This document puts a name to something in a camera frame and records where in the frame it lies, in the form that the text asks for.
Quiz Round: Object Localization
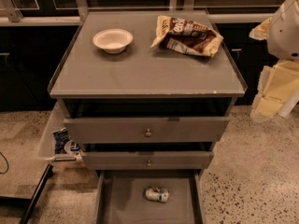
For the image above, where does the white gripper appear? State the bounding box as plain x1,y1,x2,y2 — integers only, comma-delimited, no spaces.
249,18,299,122

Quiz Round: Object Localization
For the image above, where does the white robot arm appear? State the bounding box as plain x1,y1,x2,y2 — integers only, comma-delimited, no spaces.
249,0,299,122

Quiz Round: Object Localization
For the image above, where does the grey drawer cabinet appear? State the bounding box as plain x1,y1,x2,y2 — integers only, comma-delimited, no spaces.
47,10,249,224

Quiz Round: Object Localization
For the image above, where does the grey top drawer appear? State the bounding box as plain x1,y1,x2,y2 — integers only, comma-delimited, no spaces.
64,117,229,144

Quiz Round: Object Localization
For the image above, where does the grey drawer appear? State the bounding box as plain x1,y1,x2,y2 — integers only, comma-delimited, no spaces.
81,151,214,170
64,117,229,144
93,170,206,224

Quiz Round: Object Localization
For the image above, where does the round top drawer knob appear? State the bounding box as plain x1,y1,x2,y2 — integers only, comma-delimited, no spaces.
145,129,152,137

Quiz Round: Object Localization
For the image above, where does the grey middle drawer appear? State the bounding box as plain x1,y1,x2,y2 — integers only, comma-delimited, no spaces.
81,151,214,170

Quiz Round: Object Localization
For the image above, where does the grey bottom drawer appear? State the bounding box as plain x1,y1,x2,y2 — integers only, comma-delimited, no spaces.
93,170,206,224

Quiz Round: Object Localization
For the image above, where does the brown white chip bag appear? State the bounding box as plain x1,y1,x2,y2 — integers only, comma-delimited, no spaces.
151,15,223,57

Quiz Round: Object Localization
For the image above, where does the white paper bowl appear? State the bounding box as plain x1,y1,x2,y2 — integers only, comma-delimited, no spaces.
93,29,134,54

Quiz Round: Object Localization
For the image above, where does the blue snack packet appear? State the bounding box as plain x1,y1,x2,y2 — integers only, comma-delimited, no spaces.
52,128,81,154

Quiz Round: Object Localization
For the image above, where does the clear plastic bin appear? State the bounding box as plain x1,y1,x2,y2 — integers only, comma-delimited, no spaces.
38,103,85,168

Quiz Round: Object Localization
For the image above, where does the white metal railing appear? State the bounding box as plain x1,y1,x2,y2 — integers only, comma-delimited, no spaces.
1,0,285,23

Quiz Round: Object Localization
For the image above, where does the black floor bar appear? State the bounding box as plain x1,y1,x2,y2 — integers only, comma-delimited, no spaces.
19,164,53,224

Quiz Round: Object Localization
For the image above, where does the black cable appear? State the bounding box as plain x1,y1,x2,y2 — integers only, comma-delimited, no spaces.
0,151,10,175

